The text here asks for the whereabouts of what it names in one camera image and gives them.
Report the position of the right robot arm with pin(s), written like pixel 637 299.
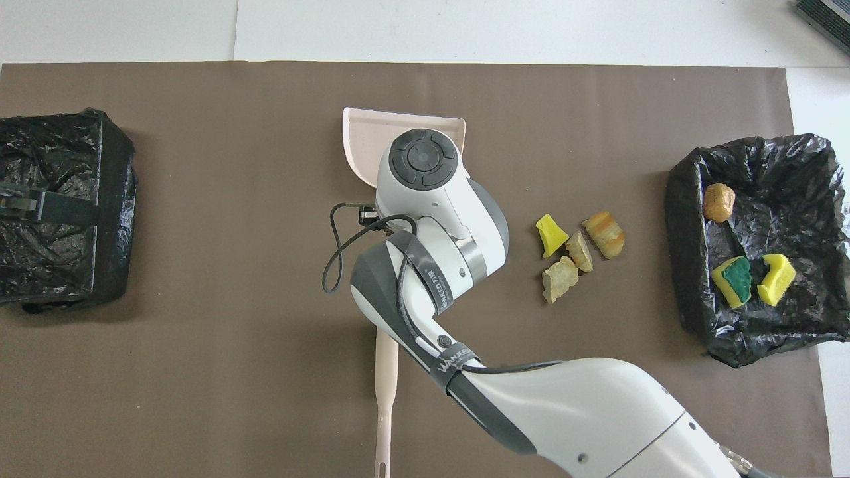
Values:
pixel 597 411

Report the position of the black bag-lined bin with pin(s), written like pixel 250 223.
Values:
pixel 790 199
pixel 60 259

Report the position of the beige plastic dustpan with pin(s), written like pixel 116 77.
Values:
pixel 362 136

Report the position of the yellow sponge piece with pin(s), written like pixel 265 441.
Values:
pixel 778 277
pixel 550 234

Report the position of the small tan sponge chunk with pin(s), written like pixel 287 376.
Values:
pixel 581 252

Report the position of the orange-brown sponge chunk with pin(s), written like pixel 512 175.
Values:
pixel 605 234

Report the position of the round brown sponge chunk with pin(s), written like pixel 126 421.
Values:
pixel 719 202

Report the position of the green and yellow sponge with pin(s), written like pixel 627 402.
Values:
pixel 733 280

